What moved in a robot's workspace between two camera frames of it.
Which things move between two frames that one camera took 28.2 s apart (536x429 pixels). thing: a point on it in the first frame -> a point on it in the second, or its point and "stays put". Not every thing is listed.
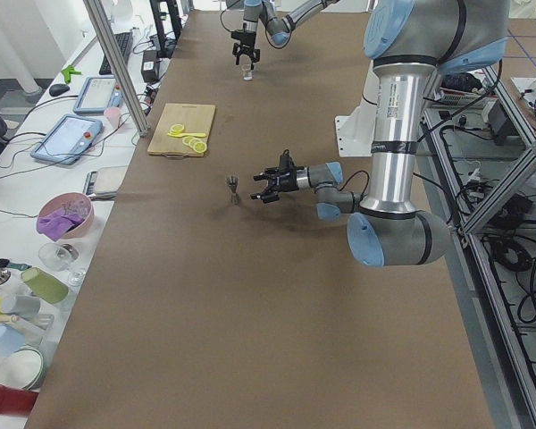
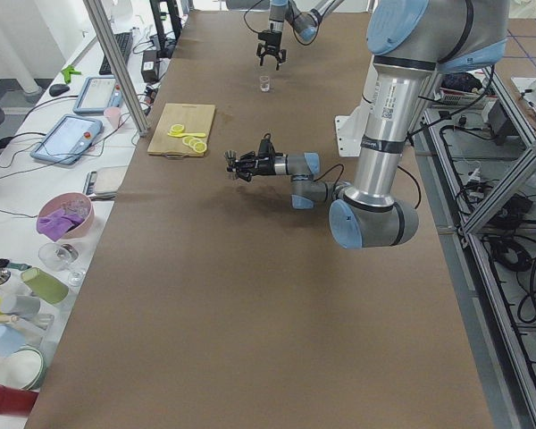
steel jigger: (232, 181) -> (230, 171)
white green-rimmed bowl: (18, 369) stays put
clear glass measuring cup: (247, 74) -> (264, 83)
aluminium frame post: (118, 68) stays put
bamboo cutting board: (195, 118) stays put
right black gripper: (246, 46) -> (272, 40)
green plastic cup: (50, 288) stays put
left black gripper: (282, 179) -> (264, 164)
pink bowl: (71, 204) stays put
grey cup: (22, 306) stays put
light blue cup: (2, 340) stays put
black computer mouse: (58, 89) stays put
